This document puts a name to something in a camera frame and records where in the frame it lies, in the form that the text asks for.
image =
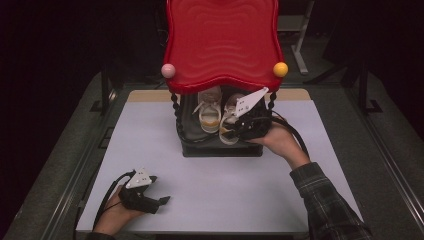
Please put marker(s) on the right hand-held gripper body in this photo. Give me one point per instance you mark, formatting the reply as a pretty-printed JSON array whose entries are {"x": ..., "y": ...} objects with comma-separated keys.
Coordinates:
[{"x": 255, "y": 128}]

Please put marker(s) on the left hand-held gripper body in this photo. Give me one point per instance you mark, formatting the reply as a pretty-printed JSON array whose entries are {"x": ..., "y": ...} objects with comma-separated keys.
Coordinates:
[{"x": 138, "y": 200}]

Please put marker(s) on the white sneaker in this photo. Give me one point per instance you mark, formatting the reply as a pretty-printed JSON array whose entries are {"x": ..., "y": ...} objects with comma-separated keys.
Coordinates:
[
  {"x": 210, "y": 115},
  {"x": 228, "y": 115}
]

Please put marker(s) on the red and black two-tier rack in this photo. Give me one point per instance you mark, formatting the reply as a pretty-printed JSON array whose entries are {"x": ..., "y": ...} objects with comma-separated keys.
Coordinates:
[{"x": 223, "y": 43}]

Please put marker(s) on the person's left hand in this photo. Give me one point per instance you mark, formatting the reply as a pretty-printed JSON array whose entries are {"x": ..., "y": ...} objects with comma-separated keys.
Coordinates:
[{"x": 113, "y": 216}]

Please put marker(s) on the person's right hand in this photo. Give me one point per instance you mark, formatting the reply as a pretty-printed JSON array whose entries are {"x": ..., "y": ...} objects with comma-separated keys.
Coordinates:
[{"x": 283, "y": 143}]

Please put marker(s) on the pale lavender table mat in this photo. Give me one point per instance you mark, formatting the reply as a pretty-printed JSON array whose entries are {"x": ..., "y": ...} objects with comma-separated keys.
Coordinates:
[{"x": 150, "y": 140}]

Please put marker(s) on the white metal stand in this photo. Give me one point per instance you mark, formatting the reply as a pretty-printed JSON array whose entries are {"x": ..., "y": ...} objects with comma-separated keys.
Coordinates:
[{"x": 300, "y": 40}]

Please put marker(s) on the black metal stand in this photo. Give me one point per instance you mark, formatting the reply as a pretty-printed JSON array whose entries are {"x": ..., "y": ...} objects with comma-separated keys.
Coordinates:
[
  {"x": 366, "y": 93},
  {"x": 105, "y": 90}
]

